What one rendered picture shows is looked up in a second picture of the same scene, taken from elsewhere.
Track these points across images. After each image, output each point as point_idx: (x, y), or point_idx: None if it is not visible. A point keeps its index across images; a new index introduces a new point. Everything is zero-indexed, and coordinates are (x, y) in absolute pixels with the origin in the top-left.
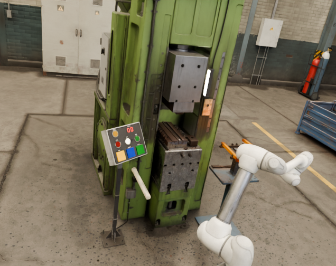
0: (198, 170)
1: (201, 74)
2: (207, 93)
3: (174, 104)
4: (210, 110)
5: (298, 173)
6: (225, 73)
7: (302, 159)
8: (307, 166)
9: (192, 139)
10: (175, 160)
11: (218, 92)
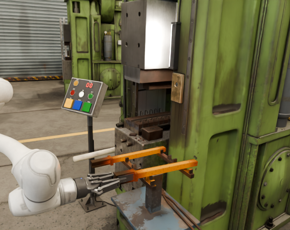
0: (177, 198)
1: (142, 25)
2: (171, 63)
3: (124, 68)
4: (180, 93)
5: (23, 191)
6: (201, 29)
7: (6, 146)
8: (19, 181)
9: (148, 128)
10: (121, 143)
11: (194, 65)
